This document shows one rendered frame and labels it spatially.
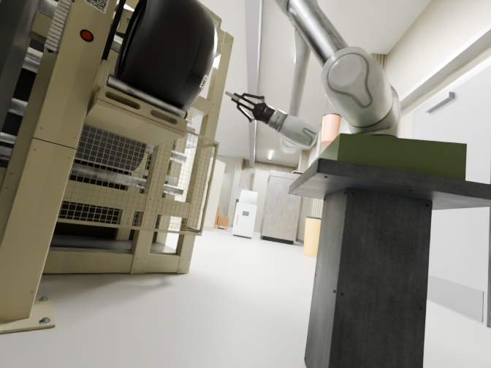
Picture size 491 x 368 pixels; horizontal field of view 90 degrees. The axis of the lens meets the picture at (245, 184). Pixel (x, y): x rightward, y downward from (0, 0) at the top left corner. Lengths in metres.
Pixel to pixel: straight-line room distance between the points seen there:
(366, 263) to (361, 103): 0.45
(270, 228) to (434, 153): 6.50
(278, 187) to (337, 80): 6.58
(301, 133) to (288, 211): 6.24
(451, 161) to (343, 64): 0.40
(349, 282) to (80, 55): 1.23
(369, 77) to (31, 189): 1.12
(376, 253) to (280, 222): 6.44
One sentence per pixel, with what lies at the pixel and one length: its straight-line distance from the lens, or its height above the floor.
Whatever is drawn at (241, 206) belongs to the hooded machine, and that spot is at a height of 0.81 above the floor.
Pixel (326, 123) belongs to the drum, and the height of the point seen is 2.73.
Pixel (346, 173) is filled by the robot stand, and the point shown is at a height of 0.62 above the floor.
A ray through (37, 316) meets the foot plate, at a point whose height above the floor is 0.01.
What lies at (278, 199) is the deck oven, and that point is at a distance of 7.23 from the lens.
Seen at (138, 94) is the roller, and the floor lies 0.89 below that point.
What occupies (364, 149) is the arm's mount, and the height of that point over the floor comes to 0.71.
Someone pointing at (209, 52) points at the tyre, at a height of 1.15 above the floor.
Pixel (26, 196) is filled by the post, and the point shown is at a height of 0.42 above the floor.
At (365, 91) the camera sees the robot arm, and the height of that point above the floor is 0.86.
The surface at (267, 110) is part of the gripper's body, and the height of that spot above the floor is 0.93.
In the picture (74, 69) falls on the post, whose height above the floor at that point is 0.91.
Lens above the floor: 0.46
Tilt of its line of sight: 8 degrees up
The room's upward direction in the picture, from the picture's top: 10 degrees clockwise
